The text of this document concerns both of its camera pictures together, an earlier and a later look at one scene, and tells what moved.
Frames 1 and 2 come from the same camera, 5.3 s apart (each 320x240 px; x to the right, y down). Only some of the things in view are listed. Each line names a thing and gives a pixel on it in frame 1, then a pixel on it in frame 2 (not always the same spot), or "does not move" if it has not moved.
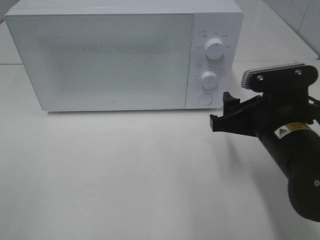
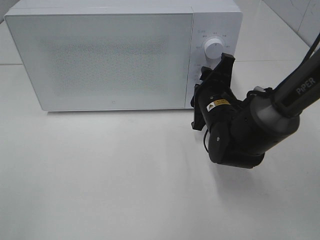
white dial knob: [214, 49] does not move
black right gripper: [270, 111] -> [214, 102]
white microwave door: [106, 61] does not move
